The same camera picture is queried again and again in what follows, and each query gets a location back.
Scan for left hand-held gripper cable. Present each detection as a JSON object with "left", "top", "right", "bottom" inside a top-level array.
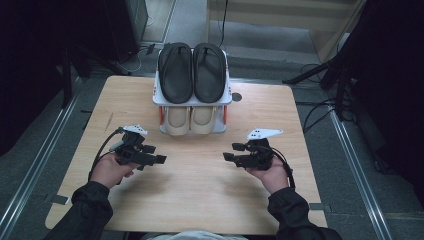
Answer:
[{"left": 87, "top": 126, "right": 126, "bottom": 181}]

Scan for black metal stand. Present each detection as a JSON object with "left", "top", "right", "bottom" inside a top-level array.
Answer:
[{"left": 59, "top": 42, "right": 132, "bottom": 108}]

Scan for dark cabinet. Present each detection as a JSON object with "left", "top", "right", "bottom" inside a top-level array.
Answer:
[{"left": 99, "top": 0, "right": 150, "bottom": 63}]

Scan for grey tape piece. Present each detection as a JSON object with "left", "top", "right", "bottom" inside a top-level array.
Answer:
[{"left": 308, "top": 202, "right": 333, "bottom": 213}]

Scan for black tripod stand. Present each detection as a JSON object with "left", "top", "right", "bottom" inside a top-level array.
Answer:
[{"left": 282, "top": 49, "right": 355, "bottom": 121}]

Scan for black curtain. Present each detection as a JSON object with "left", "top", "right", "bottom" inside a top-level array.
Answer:
[
  {"left": 0, "top": 0, "right": 108, "bottom": 158},
  {"left": 346, "top": 0, "right": 424, "bottom": 204}
]

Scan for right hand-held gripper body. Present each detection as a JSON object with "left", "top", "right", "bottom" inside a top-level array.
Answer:
[{"left": 236, "top": 128, "right": 284, "bottom": 172}]

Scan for person's left hand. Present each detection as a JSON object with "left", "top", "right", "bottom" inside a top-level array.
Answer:
[{"left": 89, "top": 152, "right": 141, "bottom": 190}]

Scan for black hanging cable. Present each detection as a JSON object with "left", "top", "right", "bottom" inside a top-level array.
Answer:
[{"left": 216, "top": 0, "right": 230, "bottom": 48}]

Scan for black floor cables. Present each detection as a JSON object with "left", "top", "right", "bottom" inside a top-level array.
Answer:
[{"left": 294, "top": 62, "right": 338, "bottom": 134}]

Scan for black flip-flop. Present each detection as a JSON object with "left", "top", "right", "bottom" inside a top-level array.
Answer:
[
  {"left": 192, "top": 42, "right": 228, "bottom": 104},
  {"left": 157, "top": 41, "right": 195, "bottom": 105}
]

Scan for right hand-held gripper cable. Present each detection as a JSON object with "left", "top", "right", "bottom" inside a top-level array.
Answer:
[{"left": 271, "top": 146, "right": 297, "bottom": 191}]

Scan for white two-tier shoe rack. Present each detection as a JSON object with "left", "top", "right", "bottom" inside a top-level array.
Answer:
[{"left": 152, "top": 48, "right": 233, "bottom": 135}]

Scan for person's right hand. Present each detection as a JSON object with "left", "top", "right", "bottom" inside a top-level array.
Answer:
[{"left": 246, "top": 155, "right": 290, "bottom": 195}]

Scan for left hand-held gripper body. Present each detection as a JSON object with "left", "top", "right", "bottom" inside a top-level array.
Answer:
[{"left": 114, "top": 124, "right": 149, "bottom": 171}]

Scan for white floor cable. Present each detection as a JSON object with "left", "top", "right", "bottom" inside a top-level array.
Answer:
[{"left": 116, "top": 45, "right": 148, "bottom": 75}]

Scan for metal floor rail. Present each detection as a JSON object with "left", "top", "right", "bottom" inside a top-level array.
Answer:
[
  {"left": 0, "top": 75, "right": 84, "bottom": 232},
  {"left": 328, "top": 102, "right": 395, "bottom": 240}
]

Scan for person's grey clothing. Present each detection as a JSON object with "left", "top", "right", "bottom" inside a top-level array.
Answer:
[{"left": 143, "top": 228, "right": 252, "bottom": 240}]

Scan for hand-held gripper cable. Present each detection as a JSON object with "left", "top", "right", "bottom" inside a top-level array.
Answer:
[
  {"left": 87, "top": 126, "right": 126, "bottom": 181},
  {"left": 271, "top": 146, "right": 297, "bottom": 191}
]

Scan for cream perforated clog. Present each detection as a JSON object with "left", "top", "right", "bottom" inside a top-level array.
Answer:
[
  {"left": 164, "top": 105, "right": 192, "bottom": 137},
  {"left": 189, "top": 105, "right": 218, "bottom": 136}
]

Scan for light wooden cabinet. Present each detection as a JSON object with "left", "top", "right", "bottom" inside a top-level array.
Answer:
[{"left": 205, "top": 0, "right": 368, "bottom": 63}]

